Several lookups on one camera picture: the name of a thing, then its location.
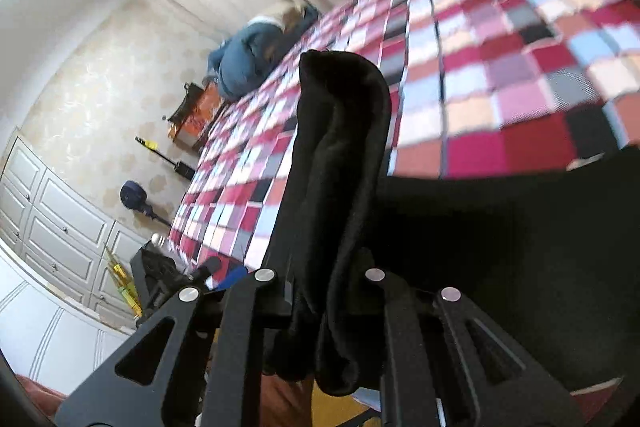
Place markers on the yellow metal frame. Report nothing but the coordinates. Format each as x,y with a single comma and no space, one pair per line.
125,284

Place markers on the orange box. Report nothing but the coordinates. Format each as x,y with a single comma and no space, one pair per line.
202,117

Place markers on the dark blue round device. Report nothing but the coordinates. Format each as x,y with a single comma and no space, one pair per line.
132,197

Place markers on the white panelled cabinet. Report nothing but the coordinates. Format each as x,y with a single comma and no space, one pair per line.
55,217

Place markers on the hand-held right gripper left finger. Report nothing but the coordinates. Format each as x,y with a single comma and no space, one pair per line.
272,307

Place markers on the red checkered bed sheet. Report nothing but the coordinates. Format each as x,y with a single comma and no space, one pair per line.
475,57

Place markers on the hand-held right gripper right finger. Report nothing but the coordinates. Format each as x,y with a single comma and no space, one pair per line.
395,307

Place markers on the folded blue quilt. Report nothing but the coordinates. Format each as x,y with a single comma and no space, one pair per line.
250,57

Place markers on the black bag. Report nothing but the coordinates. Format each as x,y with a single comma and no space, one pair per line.
184,102

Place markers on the black and yellow tool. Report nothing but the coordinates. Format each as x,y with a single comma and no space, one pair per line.
182,168

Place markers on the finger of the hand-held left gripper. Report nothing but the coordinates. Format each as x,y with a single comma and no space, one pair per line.
222,277

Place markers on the black pants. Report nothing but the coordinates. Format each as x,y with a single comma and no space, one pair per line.
340,132

